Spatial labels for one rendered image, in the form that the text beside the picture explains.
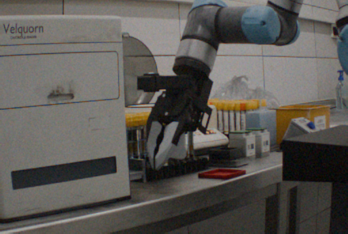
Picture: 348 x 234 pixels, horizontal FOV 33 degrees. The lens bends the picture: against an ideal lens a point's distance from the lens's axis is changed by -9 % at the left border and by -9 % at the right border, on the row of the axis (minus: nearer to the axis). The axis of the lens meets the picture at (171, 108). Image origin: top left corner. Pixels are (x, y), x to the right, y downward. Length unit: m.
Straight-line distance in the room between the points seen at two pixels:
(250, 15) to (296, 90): 1.65
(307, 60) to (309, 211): 0.73
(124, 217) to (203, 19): 0.45
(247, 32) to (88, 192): 0.43
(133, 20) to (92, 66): 1.02
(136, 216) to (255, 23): 0.42
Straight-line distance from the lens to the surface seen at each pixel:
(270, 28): 1.19
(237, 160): 1.36
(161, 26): 2.09
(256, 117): 1.55
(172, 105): 1.18
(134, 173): 1.07
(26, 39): 0.90
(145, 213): 1.02
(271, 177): 1.33
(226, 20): 1.21
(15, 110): 0.89
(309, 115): 1.64
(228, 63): 2.38
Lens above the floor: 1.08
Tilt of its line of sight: 3 degrees down
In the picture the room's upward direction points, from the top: 2 degrees counter-clockwise
